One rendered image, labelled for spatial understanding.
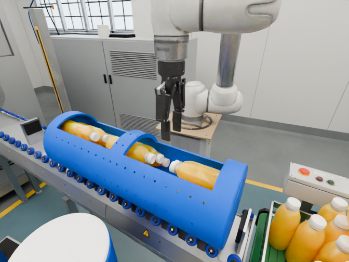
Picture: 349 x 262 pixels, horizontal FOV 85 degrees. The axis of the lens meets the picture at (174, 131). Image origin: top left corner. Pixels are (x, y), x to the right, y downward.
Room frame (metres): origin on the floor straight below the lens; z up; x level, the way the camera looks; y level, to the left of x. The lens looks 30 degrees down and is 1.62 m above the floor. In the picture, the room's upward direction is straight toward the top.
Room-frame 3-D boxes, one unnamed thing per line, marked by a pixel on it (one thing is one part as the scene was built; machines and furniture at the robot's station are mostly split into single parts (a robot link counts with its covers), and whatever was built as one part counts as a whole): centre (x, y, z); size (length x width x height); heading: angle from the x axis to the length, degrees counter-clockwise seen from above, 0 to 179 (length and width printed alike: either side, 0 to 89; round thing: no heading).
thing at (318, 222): (0.36, -0.43, 1.11); 0.04 x 0.04 x 0.02
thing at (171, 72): (0.54, 0.01, 1.49); 0.08 x 0.07 x 0.09; 150
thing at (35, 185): (1.49, 1.48, 0.31); 0.06 x 0.06 x 0.63; 60
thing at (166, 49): (0.54, 0.01, 1.56); 0.09 x 0.09 x 0.06
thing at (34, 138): (1.08, 0.91, 1.00); 0.10 x 0.04 x 0.15; 150
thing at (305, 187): (0.56, -0.56, 1.05); 0.20 x 0.10 x 0.10; 60
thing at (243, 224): (0.41, -0.24, 0.99); 0.10 x 0.02 x 0.12; 150
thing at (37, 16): (1.45, 0.89, 0.85); 0.06 x 0.06 x 1.70; 60
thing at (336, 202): (0.43, -0.54, 1.11); 0.04 x 0.04 x 0.02
